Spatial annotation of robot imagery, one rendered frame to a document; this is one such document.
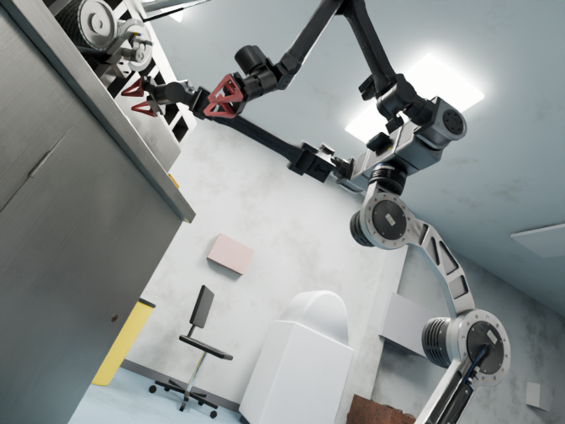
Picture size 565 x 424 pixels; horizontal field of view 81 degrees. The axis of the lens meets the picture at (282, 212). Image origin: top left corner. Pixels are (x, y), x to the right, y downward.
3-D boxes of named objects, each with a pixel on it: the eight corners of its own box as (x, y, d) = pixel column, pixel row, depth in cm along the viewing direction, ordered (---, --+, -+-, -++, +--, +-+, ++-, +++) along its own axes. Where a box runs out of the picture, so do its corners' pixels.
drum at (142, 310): (113, 379, 261) (154, 304, 285) (112, 393, 226) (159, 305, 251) (63, 362, 250) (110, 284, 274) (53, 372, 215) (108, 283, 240)
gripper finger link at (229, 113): (199, 90, 79) (231, 78, 83) (195, 107, 85) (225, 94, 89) (215, 114, 79) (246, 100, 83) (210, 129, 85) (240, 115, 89)
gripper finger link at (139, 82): (128, 113, 101) (158, 108, 101) (115, 96, 95) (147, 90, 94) (130, 98, 104) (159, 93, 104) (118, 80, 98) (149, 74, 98)
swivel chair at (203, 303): (205, 405, 317) (245, 309, 355) (221, 426, 264) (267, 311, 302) (145, 382, 301) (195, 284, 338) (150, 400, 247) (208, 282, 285)
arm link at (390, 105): (421, 94, 106) (409, 103, 111) (396, 76, 104) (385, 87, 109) (414, 115, 103) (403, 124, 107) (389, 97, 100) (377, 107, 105)
